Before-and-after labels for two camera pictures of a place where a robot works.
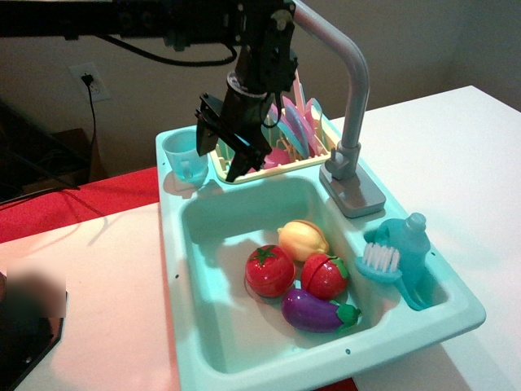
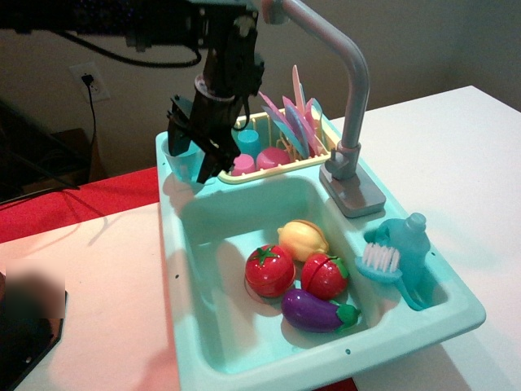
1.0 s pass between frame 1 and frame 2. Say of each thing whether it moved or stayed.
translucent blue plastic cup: stayed
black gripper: moved
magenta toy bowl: stayed
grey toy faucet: stayed
